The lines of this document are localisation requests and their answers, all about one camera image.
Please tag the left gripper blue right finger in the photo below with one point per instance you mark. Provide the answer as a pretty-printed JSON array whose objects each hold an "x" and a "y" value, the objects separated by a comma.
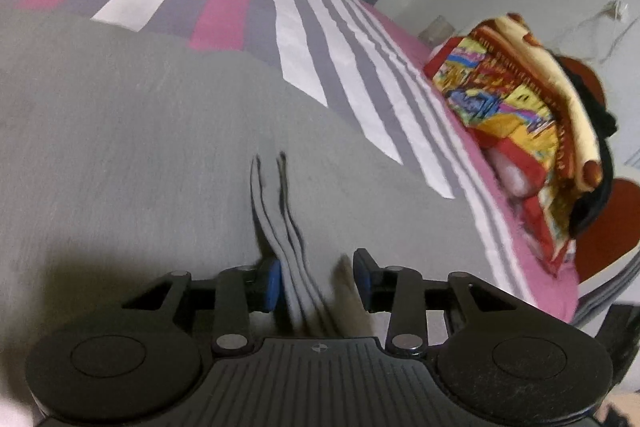
[{"x": 397, "y": 291}]

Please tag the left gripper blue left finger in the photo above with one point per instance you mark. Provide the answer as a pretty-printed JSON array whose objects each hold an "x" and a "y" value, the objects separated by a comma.
[{"x": 238, "y": 293}]

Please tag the grey pants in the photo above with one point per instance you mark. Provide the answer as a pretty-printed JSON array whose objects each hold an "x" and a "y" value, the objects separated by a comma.
[{"x": 126, "y": 155}]

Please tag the white pillow under quilt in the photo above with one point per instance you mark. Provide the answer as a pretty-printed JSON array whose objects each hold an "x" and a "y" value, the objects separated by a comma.
[{"x": 512, "y": 171}]

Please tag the colourful red-bordered quilt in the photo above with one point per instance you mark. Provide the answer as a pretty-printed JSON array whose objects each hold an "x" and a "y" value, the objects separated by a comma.
[{"x": 510, "y": 119}]

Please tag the red white headboard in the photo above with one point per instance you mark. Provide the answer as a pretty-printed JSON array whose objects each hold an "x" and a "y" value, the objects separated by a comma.
[{"x": 613, "y": 229}]

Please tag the striped pink purple bedsheet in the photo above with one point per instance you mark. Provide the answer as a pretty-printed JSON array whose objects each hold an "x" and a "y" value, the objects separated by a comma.
[{"x": 352, "y": 59}]

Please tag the white wall hook with cord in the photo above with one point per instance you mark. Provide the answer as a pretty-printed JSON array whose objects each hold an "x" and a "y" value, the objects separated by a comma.
[{"x": 617, "y": 12}]

